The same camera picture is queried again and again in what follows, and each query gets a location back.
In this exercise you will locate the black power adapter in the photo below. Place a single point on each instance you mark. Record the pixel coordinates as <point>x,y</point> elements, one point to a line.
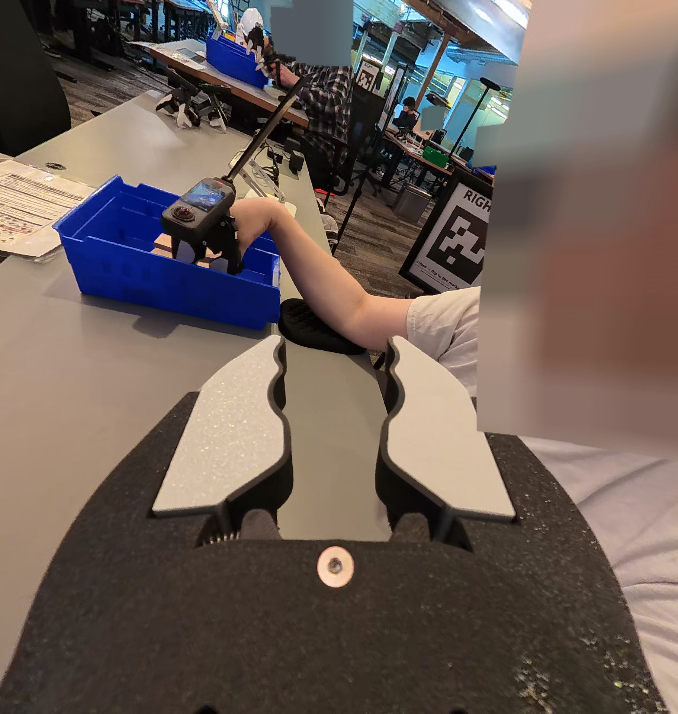
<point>296,162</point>

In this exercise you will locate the brown long desk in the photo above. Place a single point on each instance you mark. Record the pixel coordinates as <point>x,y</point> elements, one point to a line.
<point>221,78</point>

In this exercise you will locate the small tag sign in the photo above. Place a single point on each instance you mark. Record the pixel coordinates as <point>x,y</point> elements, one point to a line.
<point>368,75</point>

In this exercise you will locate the black framed tag sign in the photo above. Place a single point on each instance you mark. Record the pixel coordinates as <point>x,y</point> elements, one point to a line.
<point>456,234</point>

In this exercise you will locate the black pole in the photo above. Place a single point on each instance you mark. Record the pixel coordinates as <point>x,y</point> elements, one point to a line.
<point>272,125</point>

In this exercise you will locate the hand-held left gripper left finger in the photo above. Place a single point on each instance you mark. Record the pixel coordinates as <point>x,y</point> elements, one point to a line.
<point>227,440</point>

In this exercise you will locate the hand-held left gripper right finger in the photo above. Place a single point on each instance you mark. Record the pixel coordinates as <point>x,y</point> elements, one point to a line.
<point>439,440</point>

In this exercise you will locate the group of wooden cubes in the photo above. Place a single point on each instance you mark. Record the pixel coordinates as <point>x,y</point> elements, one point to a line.
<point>163,245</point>

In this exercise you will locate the grey trash bin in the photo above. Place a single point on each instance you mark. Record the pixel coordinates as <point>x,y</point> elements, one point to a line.
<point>412,203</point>

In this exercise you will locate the blue plastic bin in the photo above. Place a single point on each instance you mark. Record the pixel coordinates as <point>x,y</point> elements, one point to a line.
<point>127,279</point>
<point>233,61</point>

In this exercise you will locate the white jointed arm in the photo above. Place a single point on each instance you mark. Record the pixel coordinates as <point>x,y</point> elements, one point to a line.
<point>269,181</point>

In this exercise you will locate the person's right forearm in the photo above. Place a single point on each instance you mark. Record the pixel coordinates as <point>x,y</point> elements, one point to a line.
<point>327,279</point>

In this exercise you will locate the black office chair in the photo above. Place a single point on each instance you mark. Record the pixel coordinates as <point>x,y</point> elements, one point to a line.
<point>350,145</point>

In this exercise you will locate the person's right hand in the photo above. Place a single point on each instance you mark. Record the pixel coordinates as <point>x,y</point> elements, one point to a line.
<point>258,217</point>

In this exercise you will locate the spare gripper device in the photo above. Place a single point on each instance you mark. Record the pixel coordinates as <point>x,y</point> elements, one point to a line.
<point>213,106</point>
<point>180,106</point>

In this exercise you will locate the black floor lamp stand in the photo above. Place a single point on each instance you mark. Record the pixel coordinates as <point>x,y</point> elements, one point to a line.
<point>472,117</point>

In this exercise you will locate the printed paper sheet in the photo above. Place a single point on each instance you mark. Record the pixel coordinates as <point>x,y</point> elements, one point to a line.
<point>21,206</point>

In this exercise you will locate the black padded elbow rest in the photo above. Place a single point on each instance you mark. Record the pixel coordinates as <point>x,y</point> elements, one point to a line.
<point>308,329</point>

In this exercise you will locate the green plastic bin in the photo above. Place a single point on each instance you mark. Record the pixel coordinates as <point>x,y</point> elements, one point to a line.
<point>435,157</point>

